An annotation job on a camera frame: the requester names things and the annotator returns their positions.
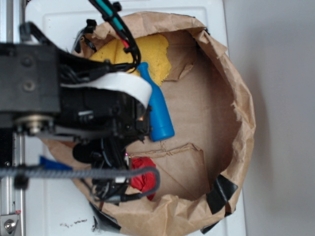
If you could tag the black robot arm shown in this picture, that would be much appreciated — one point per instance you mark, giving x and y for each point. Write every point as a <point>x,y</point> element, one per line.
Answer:
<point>51,94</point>

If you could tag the aluminium frame rail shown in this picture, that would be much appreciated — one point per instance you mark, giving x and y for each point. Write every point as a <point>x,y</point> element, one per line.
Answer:
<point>12,201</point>

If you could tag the brown paper bag basin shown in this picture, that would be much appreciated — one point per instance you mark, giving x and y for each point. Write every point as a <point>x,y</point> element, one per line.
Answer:
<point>202,167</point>

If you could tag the white plastic tray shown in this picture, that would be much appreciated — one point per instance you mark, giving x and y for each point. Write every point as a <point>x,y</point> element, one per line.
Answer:
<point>61,24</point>

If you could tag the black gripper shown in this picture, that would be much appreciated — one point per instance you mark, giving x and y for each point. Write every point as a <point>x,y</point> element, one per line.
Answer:
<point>103,123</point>

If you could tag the blue plastic bottle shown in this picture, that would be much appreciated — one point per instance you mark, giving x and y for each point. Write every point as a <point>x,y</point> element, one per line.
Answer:
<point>161,123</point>

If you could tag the crumpled red tape ball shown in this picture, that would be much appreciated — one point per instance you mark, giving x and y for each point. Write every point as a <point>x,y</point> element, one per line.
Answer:
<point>146,181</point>

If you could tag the yellow cloth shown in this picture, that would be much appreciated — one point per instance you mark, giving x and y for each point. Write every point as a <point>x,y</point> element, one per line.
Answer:
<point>153,49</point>

